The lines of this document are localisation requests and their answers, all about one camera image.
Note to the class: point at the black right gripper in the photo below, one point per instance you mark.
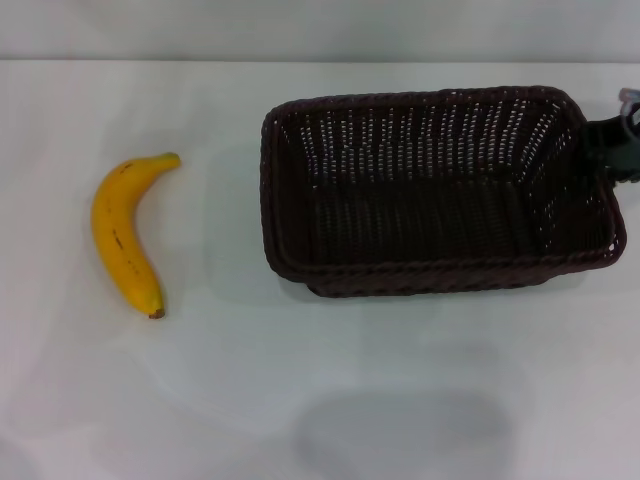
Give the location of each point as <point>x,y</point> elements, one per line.
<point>622,152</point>

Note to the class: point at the dark brown woven basket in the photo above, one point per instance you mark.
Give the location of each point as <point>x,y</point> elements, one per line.
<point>430,240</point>

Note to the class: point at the yellow banana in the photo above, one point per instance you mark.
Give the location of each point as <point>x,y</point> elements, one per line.
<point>117,235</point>

